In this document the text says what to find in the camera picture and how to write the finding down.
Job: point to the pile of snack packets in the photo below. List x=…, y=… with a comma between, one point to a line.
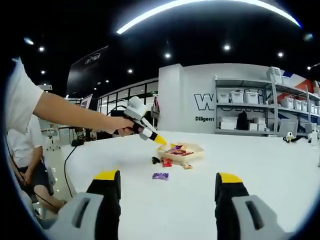
x=177, y=150

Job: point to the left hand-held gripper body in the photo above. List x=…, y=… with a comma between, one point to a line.
x=135, y=108

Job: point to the person's left hand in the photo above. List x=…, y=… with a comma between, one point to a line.
x=122, y=128

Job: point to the tilted kiosk screen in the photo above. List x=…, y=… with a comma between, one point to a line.
x=86, y=101

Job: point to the spare hand-held gripper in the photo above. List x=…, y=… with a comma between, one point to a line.
x=290, y=138

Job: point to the row of white storage bins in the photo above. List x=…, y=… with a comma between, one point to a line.
x=236, y=96

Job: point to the black hanging banner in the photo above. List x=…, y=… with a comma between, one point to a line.
x=85, y=72

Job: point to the black snack packet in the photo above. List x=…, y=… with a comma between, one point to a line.
x=155, y=160

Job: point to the long ceiling light strip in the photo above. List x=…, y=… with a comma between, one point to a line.
x=200, y=10

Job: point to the tan snack packet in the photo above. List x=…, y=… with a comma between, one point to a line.
x=187, y=166

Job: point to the black power adapter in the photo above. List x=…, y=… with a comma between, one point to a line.
x=77, y=143

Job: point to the black bag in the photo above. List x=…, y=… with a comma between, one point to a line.
x=241, y=121

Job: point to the cream hexagonal container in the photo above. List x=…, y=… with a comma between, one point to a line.
x=190, y=157

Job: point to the purple snack packet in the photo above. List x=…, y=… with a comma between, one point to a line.
x=160, y=175

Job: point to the grey flat case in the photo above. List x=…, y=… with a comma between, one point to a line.
x=288, y=126

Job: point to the stack of white boxes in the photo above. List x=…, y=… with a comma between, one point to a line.
x=228, y=124

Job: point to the hanging bag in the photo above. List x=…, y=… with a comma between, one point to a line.
x=155, y=110

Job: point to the white pump bottle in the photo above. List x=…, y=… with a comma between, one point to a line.
x=313, y=136

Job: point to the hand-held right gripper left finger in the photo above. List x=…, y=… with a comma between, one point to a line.
x=82, y=217

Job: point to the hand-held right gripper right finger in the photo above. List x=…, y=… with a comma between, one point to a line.
x=250, y=217

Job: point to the grey metal storage shelf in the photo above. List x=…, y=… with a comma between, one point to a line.
x=275, y=110

